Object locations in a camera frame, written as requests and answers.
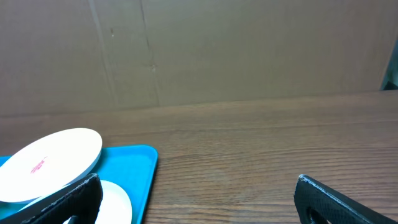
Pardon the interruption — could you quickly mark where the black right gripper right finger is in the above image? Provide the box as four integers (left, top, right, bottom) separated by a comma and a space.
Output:
294, 174, 397, 224

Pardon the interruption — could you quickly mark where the cardboard back panel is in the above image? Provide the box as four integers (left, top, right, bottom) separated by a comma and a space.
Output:
1, 0, 397, 116

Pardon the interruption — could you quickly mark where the blue plastic tray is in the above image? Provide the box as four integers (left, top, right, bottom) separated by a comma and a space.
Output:
1, 145, 158, 223

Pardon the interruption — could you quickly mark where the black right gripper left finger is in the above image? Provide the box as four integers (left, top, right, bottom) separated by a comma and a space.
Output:
0, 173, 104, 224

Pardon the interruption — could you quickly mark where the light blue plate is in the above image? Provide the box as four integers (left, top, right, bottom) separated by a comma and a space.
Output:
22, 180, 132, 224

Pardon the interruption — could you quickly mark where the white plate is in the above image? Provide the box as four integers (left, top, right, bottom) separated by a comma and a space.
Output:
1, 128, 103, 203

